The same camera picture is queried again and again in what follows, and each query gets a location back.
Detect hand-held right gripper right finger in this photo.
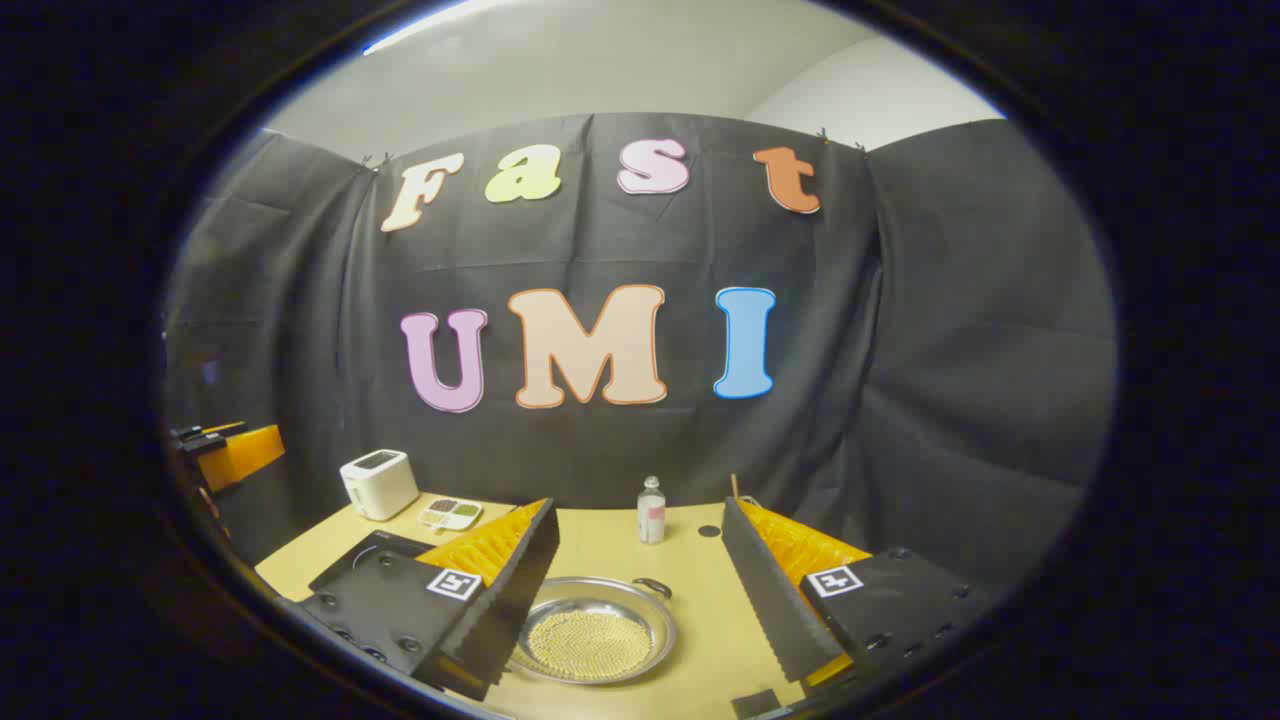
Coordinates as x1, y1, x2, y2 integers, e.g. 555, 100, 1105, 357
720, 495, 978, 707

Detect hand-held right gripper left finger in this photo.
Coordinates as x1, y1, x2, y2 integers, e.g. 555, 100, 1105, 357
297, 497, 562, 703

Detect steel pot with black handle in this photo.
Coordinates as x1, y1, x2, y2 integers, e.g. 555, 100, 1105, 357
505, 575, 679, 687

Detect black induction cooktop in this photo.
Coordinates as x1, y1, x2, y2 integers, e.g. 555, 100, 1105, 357
308, 529, 439, 593

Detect pile of yellow beans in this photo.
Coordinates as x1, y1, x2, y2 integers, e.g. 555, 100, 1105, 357
527, 610, 653, 681

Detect white divided dish of beans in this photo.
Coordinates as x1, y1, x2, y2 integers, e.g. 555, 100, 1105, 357
418, 497, 484, 532

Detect white toaster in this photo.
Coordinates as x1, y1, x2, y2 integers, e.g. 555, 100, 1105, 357
339, 449, 421, 522

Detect clear bottle with pink label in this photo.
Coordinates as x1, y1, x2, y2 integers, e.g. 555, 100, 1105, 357
637, 476, 667, 545

